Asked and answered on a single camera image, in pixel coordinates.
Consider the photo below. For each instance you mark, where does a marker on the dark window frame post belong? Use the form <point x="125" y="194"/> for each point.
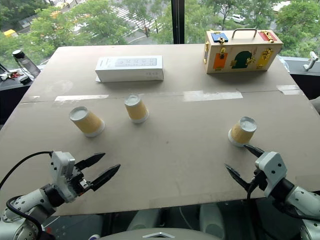
<point x="178" y="22"/>

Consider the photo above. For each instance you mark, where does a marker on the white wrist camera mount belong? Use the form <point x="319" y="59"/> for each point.
<point x="272" y="170"/>
<point x="61" y="163"/>

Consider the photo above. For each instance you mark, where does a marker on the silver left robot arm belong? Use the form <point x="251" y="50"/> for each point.
<point x="27" y="202"/>

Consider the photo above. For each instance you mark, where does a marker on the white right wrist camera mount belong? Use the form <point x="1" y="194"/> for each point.
<point x="272" y="170"/>

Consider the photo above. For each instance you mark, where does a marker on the clear tape strip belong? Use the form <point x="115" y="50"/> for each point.
<point x="212" y="96"/>
<point x="80" y="98"/>
<point x="290" y="89"/>

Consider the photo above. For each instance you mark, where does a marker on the bunch of keys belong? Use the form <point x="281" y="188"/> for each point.
<point x="11" y="75"/>

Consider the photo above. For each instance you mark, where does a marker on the dark window ledge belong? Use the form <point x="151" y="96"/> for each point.
<point x="305" y="80"/>

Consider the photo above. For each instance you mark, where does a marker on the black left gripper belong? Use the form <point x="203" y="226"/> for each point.
<point x="79" y="183"/>

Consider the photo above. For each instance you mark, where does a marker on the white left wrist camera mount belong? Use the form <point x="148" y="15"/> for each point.
<point x="61" y="163"/>

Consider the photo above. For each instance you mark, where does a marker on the clear water bottle black cap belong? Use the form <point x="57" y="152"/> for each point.
<point x="27" y="63"/>

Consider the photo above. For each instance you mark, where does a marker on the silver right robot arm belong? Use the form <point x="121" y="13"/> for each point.
<point x="302" y="200"/>

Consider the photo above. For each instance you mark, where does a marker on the yellow paper cup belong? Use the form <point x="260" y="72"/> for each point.
<point x="86" y="122"/>
<point x="242" y="133"/>
<point x="137" y="110"/>

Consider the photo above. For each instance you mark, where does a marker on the silver robot torso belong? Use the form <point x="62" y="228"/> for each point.
<point x="155" y="234"/>

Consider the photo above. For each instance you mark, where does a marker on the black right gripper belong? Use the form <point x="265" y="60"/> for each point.
<point x="260" y="181"/>

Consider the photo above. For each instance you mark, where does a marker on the dark side table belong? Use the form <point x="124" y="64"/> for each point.
<point x="12" y="95"/>

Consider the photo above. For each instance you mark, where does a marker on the white cardboard box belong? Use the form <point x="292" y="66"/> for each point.
<point x="130" y="68"/>

